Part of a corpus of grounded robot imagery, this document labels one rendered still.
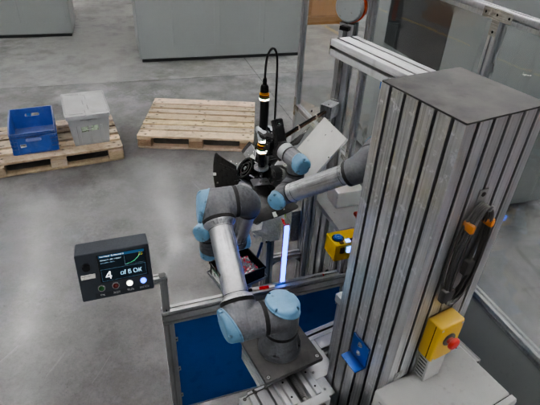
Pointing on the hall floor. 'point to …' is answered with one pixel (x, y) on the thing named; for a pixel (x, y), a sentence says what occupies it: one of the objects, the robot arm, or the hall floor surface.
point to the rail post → (172, 363)
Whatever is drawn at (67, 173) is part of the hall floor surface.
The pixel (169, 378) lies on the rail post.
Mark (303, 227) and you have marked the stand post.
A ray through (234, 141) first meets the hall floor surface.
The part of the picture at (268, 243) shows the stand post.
